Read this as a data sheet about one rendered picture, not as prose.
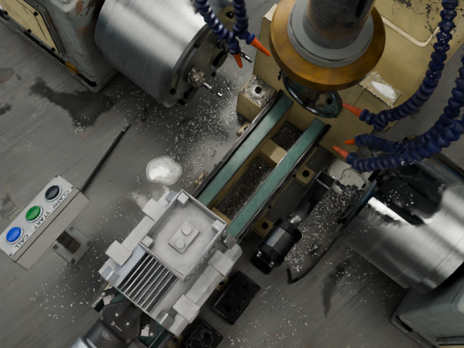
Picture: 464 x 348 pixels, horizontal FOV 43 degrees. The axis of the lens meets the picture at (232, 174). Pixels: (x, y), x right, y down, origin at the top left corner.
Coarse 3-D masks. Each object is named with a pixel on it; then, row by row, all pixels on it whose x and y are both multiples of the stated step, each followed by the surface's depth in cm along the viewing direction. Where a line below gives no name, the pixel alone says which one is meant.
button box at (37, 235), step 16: (64, 192) 107; (80, 192) 108; (48, 208) 106; (64, 208) 106; (80, 208) 109; (16, 224) 107; (32, 224) 105; (48, 224) 105; (64, 224) 108; (0, 240) 106; (16, 240) 104; (32, 240) 104; (48, 240) 107; (16, 256) 103; (32, 256) 105
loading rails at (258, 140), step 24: (264, 120) 130; (240, 144) 129; (264, 144) 136; (312, 144) 128; (216, 168) 125; (240, 168) 129; (288, 168) 127; (216, 192) 125; (264, 192) 125; (240, 216) 124; (264, 216) 134; (240, 240) 121; (216, 288) 129; (144, 336) 116; (168, 336) 114
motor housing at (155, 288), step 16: (144, 224) 107; (128, 240) 106; (144, 256) 103; (208, 256) 105; (128, 272) 101; (144, 272) 102; (160, 272) 102; (208, 272) 105; (128, 288) 99; (144, 288) 101; (160, 288) 101; (176, 288) 102; (192, 288) 104; (208, 288) 106; (144, 304) 100; (160, 304) 101; (176, 320) 104
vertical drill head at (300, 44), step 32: (288, 0) 91; (320, 0) 78; (352, 0) 74; (288, 32) 89; (320, 32) 84; (352, 32) 83; (384, 32) 90; (288, 64) 88; (320, 64) 87; (352, 64) 89
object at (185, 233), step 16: (176, 208) 103; (192, 208) 103; (160, 224) 102; (176, 224) 102; (192, 224) 102; (208, 224) 103; (224, 224) 100; (144, 240) 98; (160, 240) 101; (176, 240) 100; (192, 240) 101; (208, 240) 102; (160, 256) 101; (176, 256) 101; (192, 256) 101; (176, 272) 97; (192, 272) 100
